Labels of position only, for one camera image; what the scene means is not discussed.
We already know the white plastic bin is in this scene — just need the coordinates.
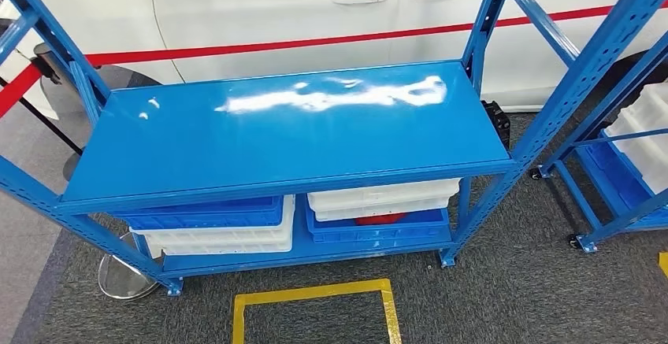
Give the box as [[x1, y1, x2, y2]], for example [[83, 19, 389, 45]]
[[603, 117, 668, 196], [618, 81, 668, 147], [306, 177, 462, 224], [129, 194, 297, 257]]

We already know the yellow floor tape square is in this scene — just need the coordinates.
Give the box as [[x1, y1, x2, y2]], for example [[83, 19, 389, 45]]
[[232, 278, 403, 344]]

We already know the blue steel shelf rack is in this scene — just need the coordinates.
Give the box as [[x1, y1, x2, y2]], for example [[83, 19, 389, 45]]
[[529, 31, 668, 254], [0, 0, 668, 298]]

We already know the black treaded wheel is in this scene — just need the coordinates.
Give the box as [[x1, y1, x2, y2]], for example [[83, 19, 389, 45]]
[[481, 100, 512, 150]]

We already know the white car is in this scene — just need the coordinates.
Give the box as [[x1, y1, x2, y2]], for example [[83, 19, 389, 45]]
[[0, 0, 668, 121]]

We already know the red barrier belt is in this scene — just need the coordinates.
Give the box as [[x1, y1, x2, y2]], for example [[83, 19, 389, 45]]
[[83, 0, 668, 68]]

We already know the dark stanchion post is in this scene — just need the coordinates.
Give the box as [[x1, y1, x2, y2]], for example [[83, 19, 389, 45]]
[[0, 43, 86, 182]]

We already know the chrome stanchion post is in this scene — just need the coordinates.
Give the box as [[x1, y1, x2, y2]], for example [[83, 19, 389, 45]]
[[97, 231, 161, 301]]

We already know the red item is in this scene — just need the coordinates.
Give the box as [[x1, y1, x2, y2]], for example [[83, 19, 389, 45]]
[[354, 213, 409, 227]]

